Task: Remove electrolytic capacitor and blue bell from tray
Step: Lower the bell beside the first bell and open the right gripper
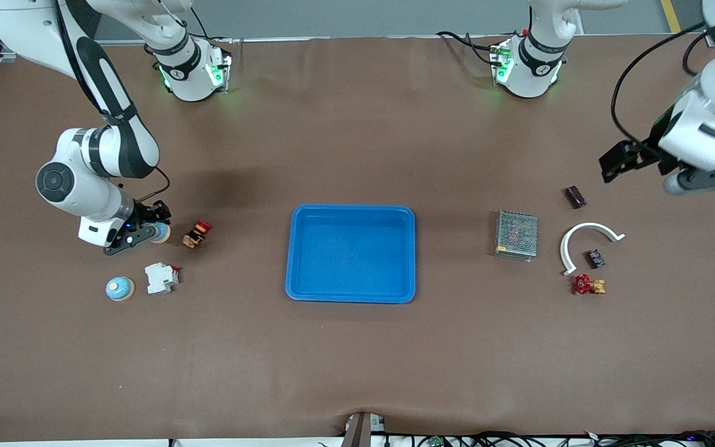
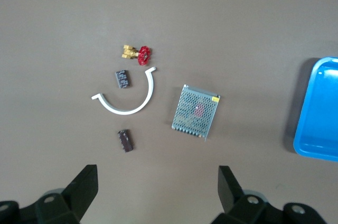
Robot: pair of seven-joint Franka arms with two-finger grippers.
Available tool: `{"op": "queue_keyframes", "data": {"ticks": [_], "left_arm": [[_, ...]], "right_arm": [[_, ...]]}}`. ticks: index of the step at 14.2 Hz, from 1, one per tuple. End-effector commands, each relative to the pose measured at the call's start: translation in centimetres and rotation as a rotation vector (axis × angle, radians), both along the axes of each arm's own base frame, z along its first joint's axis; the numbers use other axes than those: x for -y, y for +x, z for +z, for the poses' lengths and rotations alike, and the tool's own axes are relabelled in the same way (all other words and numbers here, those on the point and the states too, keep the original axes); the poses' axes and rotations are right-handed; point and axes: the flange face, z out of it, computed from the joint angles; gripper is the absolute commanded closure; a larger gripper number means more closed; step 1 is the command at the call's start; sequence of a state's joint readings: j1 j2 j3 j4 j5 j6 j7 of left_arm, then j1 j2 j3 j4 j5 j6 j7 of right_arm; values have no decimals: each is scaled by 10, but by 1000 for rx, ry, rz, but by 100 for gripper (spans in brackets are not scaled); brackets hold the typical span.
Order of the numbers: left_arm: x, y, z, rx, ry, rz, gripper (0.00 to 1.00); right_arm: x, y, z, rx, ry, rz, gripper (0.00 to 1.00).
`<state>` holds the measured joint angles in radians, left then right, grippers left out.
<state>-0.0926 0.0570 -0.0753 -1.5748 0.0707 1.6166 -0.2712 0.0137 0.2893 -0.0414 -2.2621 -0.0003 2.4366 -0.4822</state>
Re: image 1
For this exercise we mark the grey metal stand post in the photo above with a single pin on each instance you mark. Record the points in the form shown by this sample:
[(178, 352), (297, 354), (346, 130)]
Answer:
[(360, 431)]

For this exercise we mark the orange emergency stop button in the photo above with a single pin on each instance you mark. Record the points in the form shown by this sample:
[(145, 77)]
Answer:
[(197, 234)]

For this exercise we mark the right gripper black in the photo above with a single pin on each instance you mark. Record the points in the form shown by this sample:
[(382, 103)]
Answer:
[(144, 214)]

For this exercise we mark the dark brown cylindrical capacitor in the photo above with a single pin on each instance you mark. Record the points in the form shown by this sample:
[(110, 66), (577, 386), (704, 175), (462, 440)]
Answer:
[(595, 258), (575, 197)]

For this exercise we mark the metal mesh power supply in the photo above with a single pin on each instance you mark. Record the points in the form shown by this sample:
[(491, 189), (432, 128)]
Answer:
[(516, 234)]

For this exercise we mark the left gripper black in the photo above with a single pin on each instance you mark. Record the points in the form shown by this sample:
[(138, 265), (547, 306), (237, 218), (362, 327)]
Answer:
[(648, 151)]

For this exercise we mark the white circuit breaker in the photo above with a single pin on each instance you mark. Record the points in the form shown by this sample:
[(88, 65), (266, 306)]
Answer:
[(160, 278)]

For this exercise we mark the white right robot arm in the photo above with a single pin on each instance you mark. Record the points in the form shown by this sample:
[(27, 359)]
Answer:
[(53, 180)]

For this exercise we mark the white semicircular pipe clamp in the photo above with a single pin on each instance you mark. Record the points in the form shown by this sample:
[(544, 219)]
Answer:
[(590, 225)]

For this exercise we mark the blue plastic tray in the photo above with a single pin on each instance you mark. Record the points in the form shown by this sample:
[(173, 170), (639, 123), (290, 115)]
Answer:
[(351, 254)]

